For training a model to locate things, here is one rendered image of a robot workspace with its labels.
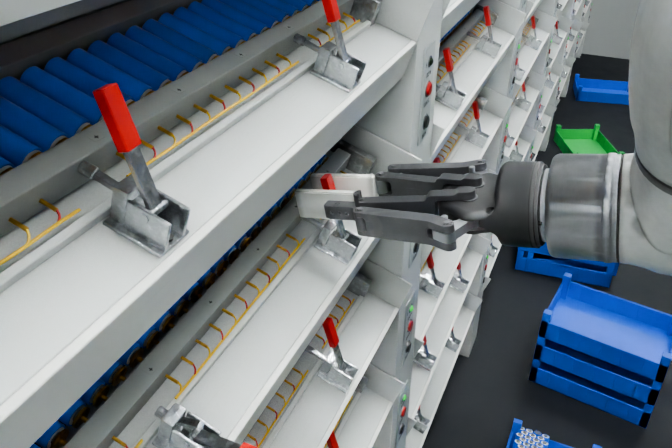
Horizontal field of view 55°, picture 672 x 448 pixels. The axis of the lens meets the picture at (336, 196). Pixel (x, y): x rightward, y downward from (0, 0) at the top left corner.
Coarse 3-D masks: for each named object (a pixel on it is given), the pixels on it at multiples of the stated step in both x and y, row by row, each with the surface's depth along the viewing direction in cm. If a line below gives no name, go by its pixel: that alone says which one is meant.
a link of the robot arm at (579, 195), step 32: (576, 160) 52; (608, 160) 51; (544, 192) 53; (576, 192) 50; (608, 192) 49; (544, 224) 53; (576, 224) 50; (608, 224) 49; (576, 256) 53; (608, 256) 51
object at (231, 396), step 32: (352, 128) 78; (352, 160) 78; (384, 160) 79; (416, 160) 77; (352, 224) 72; (320, 256) 66; (288, 288) 62; (320, 288) 63; (224, 320) 56; (256, 320) 57; (288, 320) 59; (320, 320) 62; (192, 352) 53; (224, 352) 54; (256, 352) 55; (288, 352) 56; (224, 384) 52; (256, 384) 52; (224, 416) 50; (256, 416) 53
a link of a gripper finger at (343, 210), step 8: (328, 200) 62; (328, 208) 61; (336, 208) 61; (344, 208) 60; (352, 208) 60; (328, 216) 62; (336, 216) 61; (344, 216) 61; (352, 216) 60; (360, 224) 58
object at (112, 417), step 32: (288, 224) 65; (256, 256) 60; (288, 256) 63; (224, 288) 56; (256, 288) 59; (192, 320) 52; (160, 352) 49; (128, 384) 46; (160, 384) 49; (96, 416) 44; (128, 416) 46
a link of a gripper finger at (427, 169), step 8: (472, 160) 63; (480, 160) 62; (392, 168) 65; (400, 168) 64; (408, 168) 64; (416, 168) 64; (424, 168) 64; (432, 168) 63; (440, 168) 63; (448, 168) 63; (456, 168) 62; (464, 168) 62; (480, 168) 62
